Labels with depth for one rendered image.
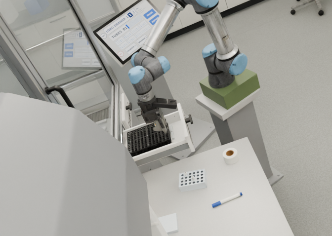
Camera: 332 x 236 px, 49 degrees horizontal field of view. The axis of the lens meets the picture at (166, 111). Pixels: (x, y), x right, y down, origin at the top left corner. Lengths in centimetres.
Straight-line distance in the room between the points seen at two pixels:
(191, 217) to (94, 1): 218
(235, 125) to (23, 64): 137
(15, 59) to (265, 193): 109
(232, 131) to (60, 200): 168
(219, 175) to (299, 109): 154
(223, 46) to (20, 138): 130
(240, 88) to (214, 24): 45
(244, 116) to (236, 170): 56
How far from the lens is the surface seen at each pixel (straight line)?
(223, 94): 201
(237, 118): 217
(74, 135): 74
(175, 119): 197
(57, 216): 59
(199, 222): 159
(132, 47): 257
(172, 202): 170
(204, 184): 168
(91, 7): 328
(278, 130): 298
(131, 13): 271
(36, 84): 119
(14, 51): 115
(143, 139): 186
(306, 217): 244
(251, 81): 209
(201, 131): 312
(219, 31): 178
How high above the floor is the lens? 201
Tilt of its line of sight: 34 degrees down
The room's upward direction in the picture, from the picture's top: 24 degrees counter-clockwise
